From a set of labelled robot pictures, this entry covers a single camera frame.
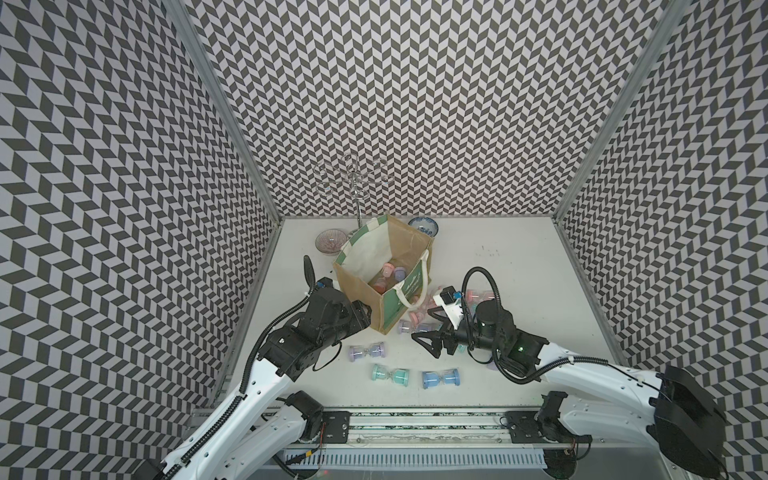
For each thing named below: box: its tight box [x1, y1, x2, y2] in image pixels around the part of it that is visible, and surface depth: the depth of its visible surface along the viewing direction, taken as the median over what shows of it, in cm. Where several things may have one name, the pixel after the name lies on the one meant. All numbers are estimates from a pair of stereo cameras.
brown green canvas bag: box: [332, 214, 435, 335], surface depth 88 cm
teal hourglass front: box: [372, 363, 409, 387], surface depth 80 cm
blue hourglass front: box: [422, 368, 461, 389], surface depth 80 cm
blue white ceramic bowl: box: [408, 216, 439, 237], surface depth 114 cm
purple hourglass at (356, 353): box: [348, 342, 386, 362], surface depth 84 cm
